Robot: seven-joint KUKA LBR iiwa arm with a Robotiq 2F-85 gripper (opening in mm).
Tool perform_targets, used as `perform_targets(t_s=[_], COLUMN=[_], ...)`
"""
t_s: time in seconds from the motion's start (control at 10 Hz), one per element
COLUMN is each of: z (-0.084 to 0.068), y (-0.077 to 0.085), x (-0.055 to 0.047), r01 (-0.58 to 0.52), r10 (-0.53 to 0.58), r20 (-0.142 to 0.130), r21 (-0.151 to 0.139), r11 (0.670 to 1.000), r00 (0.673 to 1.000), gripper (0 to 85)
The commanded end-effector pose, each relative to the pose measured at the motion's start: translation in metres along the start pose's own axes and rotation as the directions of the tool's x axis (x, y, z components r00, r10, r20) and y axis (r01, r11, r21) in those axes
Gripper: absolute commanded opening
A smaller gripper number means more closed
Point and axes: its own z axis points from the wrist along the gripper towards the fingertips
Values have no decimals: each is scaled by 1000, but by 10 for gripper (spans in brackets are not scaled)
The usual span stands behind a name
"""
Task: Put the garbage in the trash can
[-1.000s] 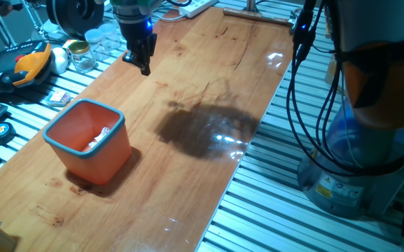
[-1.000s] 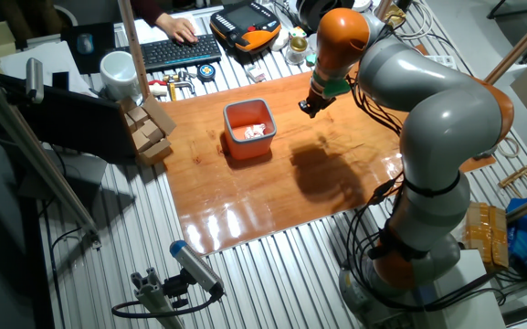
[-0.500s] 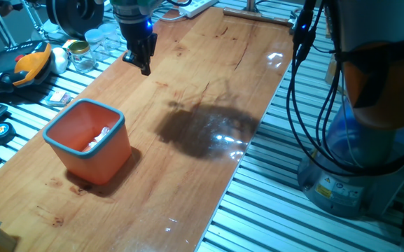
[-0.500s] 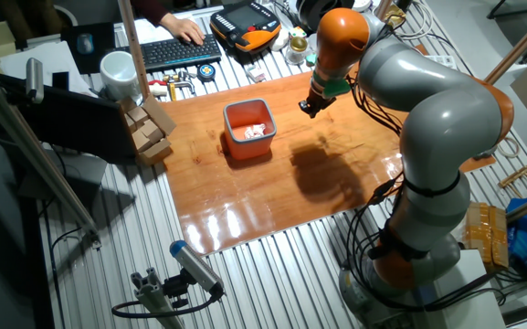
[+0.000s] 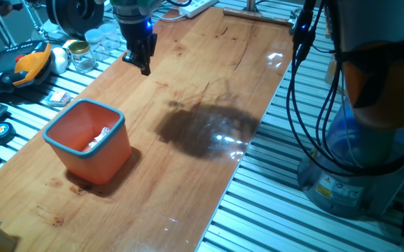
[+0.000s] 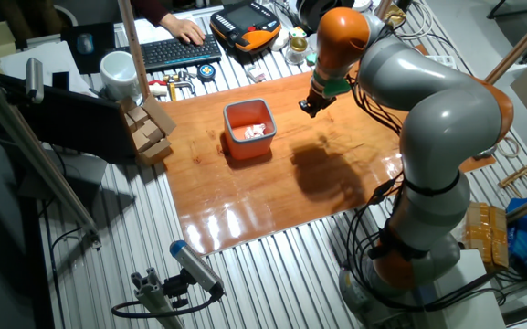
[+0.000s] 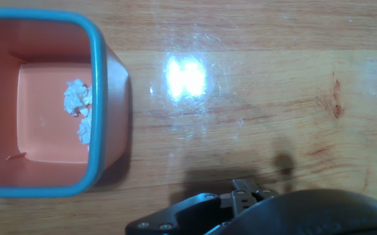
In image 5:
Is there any person's bare hand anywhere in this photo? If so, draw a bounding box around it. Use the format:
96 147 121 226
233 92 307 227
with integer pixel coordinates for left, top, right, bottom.
0 1 14 18

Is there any black orange teach pendant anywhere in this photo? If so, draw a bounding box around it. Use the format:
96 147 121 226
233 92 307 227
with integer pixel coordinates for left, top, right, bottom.
0 40 53 95

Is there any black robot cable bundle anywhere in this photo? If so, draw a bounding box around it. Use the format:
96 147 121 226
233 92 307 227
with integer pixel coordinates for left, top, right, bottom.
166 0 404 176

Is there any glass jar gold lid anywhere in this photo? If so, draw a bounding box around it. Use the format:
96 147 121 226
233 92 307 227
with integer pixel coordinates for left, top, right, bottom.
68 40 97 74

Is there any orange trash can blue rim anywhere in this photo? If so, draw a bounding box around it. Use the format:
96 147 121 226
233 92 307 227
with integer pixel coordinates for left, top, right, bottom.
42 98 133 186

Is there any clear jar white lid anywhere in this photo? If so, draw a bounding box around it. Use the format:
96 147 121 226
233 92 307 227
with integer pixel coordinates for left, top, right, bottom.
84 28 105 53

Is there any white egg-shaped object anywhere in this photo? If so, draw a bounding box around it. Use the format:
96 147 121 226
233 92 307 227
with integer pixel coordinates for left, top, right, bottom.
50 46 69 75

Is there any small clear wrapped packet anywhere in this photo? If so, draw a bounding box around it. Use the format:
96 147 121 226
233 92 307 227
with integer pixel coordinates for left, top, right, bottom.
44 90 72 108

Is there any orange wooden board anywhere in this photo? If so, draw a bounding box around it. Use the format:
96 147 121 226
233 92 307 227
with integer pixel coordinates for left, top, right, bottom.
0 6 295 252

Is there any white power strip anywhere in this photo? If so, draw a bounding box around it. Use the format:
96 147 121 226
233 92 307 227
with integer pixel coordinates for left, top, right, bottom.
179 0 219 18

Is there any black filament spool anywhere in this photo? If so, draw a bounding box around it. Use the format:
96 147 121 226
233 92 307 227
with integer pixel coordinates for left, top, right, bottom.
46 0 105 39

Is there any clear plastic jar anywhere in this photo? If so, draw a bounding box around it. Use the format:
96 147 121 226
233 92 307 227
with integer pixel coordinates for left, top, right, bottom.
98 22 122 53

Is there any wooden handle claw hammer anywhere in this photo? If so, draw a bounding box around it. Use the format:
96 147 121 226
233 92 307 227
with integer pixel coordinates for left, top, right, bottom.
222 6 299 34

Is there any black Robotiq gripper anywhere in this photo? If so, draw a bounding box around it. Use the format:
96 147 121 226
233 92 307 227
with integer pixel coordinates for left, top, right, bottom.
119 21 158 76

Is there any black round tape measure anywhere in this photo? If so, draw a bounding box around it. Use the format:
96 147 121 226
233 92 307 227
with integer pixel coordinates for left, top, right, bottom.
0 121 16 146

